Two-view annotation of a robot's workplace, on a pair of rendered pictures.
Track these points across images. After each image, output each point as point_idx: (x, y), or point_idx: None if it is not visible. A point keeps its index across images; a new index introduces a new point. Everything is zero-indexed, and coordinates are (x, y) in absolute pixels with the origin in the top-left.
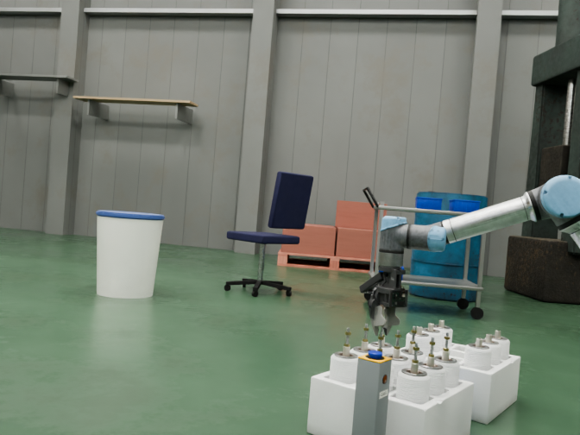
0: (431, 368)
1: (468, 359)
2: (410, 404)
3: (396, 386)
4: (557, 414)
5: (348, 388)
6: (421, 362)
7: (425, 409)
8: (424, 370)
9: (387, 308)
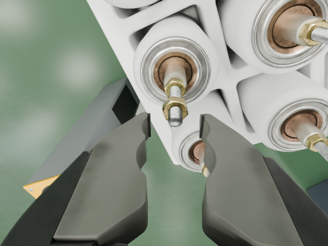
0: (274, 145)
1: None
2: (167, 147)
3: (222, 67)
4: None
5: (107, 39)
6: (302, 104)
7: (176, 164)
8: (258, 133)
9: (214, 236)
